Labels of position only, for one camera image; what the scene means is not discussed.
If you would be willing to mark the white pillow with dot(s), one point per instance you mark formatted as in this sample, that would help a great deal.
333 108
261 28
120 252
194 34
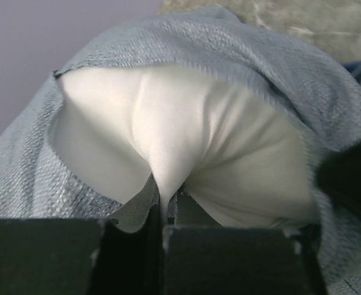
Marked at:
240 159

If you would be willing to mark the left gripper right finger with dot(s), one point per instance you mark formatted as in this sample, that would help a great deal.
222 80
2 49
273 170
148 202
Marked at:
222 260

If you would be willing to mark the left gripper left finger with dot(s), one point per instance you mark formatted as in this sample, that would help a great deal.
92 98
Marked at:
76 256

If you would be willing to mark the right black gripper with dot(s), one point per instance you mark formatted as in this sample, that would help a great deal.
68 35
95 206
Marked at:
339 176

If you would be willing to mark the blue fish-print pillowcase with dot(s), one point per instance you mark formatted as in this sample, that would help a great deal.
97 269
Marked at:
318 94

